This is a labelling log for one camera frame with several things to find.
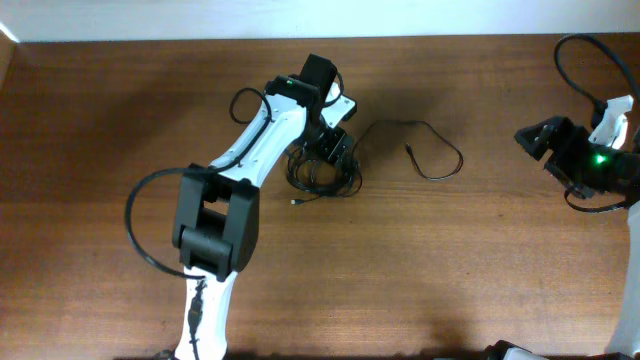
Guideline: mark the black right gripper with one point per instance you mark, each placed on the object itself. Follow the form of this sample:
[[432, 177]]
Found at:
[[572, 137]]

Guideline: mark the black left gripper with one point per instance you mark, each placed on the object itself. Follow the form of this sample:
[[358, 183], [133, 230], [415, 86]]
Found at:
[[333, 145]]

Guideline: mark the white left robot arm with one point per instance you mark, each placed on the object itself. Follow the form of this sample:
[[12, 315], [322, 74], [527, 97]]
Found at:
[[217, 219]]

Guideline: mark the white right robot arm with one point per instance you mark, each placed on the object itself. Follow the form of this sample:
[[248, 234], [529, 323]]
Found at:
[[625, 339]]

